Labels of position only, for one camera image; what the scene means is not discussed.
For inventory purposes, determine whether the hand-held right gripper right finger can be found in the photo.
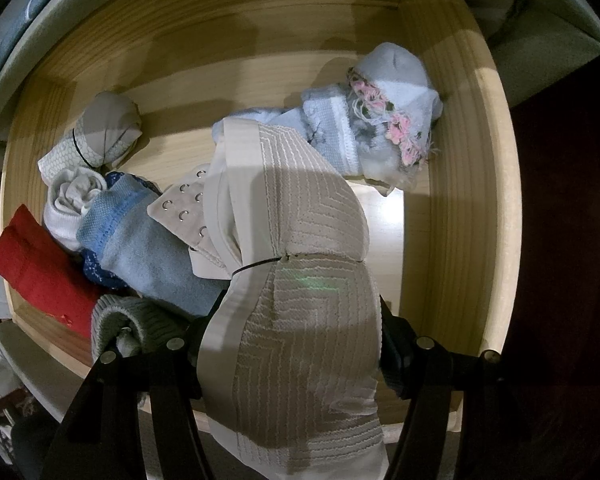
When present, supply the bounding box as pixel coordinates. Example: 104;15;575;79
379;302;531;480

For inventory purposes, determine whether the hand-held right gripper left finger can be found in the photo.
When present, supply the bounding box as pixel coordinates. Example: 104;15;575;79
37;305;226;480

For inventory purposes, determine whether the grey ribbed sock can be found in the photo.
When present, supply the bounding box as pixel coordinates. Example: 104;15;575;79
91;296;191;366

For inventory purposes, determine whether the beige textured bra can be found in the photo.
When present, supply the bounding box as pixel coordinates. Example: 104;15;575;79
147;117;398;480

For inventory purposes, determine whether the white cloth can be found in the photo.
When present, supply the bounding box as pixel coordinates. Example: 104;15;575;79
42;167;110;253

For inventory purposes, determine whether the wooden drawer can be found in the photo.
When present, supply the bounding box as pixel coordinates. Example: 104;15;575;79
0;0;521;433

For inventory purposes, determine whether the navy floral underwear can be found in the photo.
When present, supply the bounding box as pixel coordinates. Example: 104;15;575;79
80;171;161;293

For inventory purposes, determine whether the pale blue white band underwear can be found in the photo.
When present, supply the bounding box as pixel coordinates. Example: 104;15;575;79
212;85;366;178

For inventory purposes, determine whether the white honeycomb print rolled underwear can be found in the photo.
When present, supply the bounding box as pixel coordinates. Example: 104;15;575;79
37;91;143;183

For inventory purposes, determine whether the pale blue flower lace underwear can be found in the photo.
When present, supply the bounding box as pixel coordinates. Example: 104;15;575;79
347;42;443;196

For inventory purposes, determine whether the light blue knit cloth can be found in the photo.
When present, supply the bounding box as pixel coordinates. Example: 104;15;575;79
76;180;226;317

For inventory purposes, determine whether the red cloth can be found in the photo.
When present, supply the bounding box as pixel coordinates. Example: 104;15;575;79
0;204;103;343

